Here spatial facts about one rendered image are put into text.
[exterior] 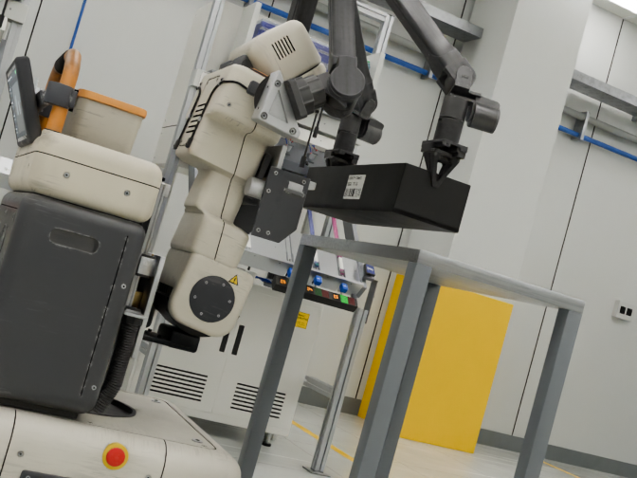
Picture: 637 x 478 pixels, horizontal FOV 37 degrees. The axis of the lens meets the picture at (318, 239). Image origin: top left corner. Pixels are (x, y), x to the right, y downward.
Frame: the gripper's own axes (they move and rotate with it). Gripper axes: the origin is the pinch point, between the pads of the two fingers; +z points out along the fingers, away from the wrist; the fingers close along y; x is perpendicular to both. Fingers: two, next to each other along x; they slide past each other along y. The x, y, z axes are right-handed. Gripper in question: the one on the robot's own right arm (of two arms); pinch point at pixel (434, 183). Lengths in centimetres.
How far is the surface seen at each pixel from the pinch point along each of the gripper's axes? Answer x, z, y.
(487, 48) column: -174, -137, 306
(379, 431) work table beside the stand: 1, 55, -6
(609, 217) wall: -320, -73, 343
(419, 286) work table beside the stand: 0.8, 23.1, -6.6
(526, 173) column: -210, -71, 288
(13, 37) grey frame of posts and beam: 86, -33, 188
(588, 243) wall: -307, -51, 343
